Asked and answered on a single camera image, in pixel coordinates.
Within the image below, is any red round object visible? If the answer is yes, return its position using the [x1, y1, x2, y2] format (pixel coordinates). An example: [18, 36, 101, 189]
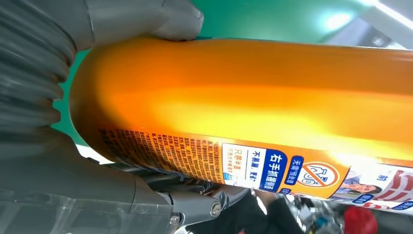
[343, 206, 379, 234]

